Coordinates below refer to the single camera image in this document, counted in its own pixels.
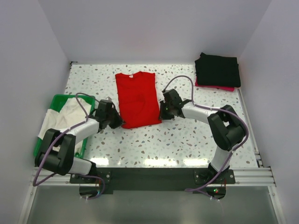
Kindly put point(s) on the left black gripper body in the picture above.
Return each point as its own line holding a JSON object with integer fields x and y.
{"x": 107, "y": 118}

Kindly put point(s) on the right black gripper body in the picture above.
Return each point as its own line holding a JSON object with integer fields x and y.
{"x": 170, "y": 114}

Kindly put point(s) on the red t shirt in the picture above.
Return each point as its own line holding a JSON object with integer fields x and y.
{"x": 137, "y": 97}

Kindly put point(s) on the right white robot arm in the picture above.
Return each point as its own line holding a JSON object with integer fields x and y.
{"x": 229, "y": 131}

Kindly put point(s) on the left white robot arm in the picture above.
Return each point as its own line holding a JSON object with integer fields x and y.
{"x": 56, "y": 153}

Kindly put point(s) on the white t shirt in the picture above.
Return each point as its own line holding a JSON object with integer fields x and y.
{"x": 65, "y": 112}

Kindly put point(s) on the green plastic basket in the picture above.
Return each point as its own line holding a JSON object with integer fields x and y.
{"x": 58, "y": 98}

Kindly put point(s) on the pink folded t shirt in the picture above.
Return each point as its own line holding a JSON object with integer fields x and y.
{"x": 231, "y": 89}

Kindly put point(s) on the black folded t shirt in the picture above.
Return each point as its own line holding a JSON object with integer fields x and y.
{"x": 212, "y": 70}

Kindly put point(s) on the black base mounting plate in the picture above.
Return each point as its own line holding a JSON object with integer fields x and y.
{"x": 142, "y": 179}

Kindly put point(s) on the aluminium frame rail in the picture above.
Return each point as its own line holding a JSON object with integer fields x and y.
{"x": 243, "y": 177}

